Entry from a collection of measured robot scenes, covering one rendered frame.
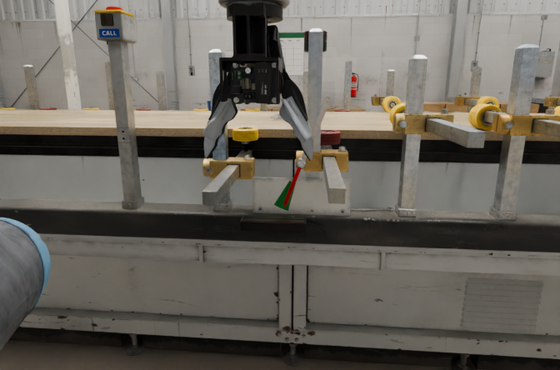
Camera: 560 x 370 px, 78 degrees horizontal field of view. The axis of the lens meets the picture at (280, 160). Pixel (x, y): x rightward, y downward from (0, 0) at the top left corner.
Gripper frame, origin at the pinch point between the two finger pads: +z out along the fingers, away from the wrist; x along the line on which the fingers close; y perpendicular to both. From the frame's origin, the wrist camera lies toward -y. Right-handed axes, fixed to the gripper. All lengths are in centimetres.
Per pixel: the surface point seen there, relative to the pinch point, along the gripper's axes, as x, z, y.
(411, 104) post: 32, -6, -40
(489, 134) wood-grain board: 62, 5, -62
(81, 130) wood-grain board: -70, 5, -61
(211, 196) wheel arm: -12.2, 11.4, -16.2
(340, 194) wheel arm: 13.0, 8.9, -12.2
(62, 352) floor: -89, 94, -61
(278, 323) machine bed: -3, 77, -64
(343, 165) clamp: 16.1, 9.9, -39.5
